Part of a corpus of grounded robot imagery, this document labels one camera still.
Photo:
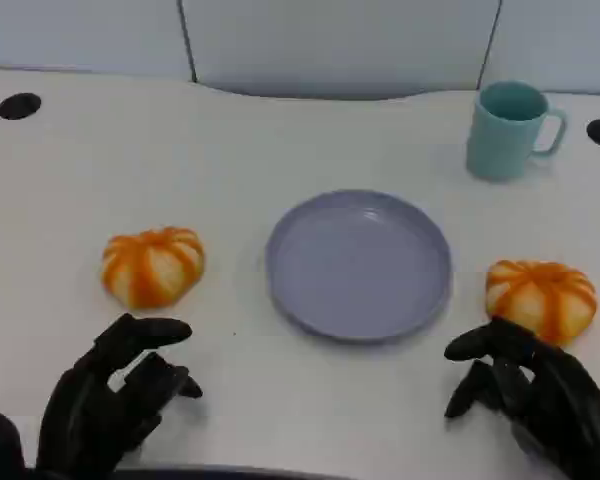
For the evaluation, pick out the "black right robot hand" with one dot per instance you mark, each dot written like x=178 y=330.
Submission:
x=555 y=395

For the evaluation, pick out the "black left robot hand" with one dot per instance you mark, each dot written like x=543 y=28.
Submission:
x=85 y=400

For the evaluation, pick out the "orange and white bread roll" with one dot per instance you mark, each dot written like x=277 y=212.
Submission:
x=542 y=297
x=152 y=267

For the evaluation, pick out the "lilac plate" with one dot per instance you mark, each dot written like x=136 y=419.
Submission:
x=360 y=265

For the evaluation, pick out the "pale green mug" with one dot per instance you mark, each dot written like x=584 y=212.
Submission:
x=502 y=140

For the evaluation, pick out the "grey partition panel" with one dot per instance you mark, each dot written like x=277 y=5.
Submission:
x=340 y=45
x=555 y=40
x=80 y=35

